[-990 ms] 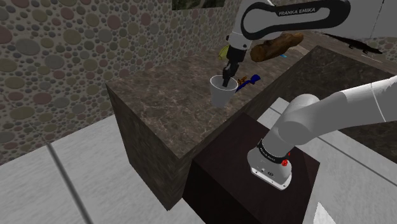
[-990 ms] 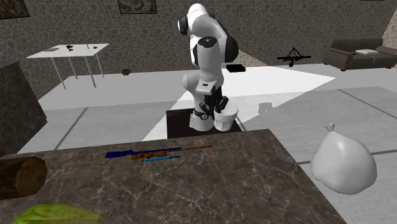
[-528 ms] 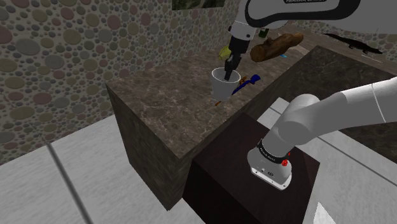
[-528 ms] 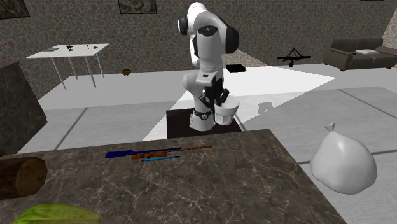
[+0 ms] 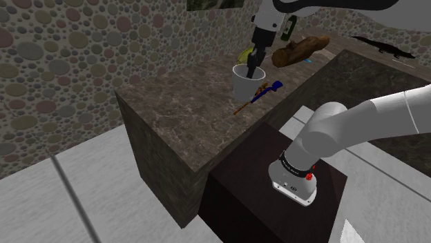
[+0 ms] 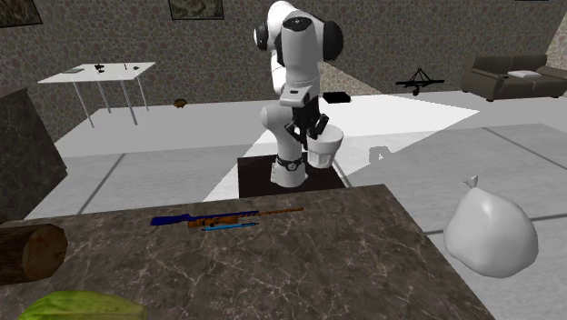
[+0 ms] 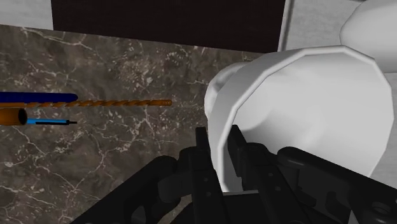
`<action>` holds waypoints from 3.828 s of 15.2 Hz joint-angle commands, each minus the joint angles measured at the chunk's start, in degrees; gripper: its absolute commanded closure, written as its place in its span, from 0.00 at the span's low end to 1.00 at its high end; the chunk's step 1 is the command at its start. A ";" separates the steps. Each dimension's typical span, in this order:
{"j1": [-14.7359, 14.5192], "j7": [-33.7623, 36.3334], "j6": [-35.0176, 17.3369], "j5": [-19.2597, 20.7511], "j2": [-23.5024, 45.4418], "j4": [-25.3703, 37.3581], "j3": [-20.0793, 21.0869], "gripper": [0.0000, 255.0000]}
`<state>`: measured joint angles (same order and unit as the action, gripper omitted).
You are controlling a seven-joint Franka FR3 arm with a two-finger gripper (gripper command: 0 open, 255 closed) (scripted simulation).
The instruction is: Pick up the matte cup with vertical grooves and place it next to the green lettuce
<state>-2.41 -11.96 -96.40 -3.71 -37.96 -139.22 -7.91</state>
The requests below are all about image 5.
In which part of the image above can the yellow green fruit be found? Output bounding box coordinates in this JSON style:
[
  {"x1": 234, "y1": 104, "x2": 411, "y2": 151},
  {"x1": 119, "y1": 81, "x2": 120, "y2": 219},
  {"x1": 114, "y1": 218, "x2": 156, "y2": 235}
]
[{"x1": 236, "y1": 46, "x2": 255, "y2": 66}]

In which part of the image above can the dark green bottle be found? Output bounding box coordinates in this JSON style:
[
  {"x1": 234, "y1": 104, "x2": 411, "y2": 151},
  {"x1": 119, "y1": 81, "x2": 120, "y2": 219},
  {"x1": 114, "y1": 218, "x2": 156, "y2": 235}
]
[{"x1": 280, "y1": 14, "x2": 298, "y2": 42}]

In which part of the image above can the brown bread loaf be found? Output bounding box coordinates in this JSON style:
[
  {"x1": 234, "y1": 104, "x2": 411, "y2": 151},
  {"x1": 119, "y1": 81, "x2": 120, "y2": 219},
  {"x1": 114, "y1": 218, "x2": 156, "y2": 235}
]
[{"x1": 271, "y1": 35, "x2": 330, "y2": 68}]

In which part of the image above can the white cup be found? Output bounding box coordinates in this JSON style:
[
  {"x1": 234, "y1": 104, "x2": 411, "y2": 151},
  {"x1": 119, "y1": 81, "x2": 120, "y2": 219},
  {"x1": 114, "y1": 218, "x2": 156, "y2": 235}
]
[{"x1": 231, "y1": 64, "x2": 267, "y2": 102}]

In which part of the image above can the blue and brown toy rifle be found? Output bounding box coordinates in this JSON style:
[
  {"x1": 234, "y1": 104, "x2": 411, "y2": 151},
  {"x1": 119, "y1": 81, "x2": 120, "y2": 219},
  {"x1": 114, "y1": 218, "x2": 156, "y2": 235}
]
[{"x1": 233, "y1": 80, "x2": 284, "y2": 116}]

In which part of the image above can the black lizard figure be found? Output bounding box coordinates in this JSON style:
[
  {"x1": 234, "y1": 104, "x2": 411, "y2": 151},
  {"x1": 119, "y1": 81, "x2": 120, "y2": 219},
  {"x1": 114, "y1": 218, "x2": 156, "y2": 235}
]
[{"x1": 350, "y1": 35, "x2": 416, "y2": 60}]

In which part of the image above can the dark robot stand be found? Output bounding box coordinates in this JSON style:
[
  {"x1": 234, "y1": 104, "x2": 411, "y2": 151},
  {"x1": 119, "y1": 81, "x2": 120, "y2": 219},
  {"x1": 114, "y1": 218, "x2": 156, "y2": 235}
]
[{"x1": 197, "y1": 121, "x2": 348, "y2": 243}]

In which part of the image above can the dark wall picture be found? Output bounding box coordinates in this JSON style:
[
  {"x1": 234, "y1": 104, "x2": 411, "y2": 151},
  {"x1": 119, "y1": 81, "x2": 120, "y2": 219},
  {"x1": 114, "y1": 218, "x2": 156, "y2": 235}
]
[{"x1": 186, "y1": 0, "x2": 245, "y2": 12}]

